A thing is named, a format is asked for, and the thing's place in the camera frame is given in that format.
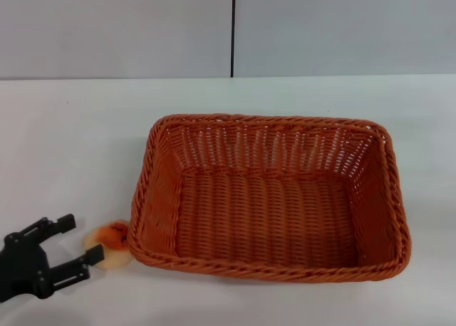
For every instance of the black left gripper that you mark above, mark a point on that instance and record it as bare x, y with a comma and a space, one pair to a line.
23, 265

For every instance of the orange woven plastic basket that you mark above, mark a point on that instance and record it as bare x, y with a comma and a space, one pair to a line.
263, 212

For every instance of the round bun with orange topping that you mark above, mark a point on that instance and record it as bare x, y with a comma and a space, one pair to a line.
112, 237

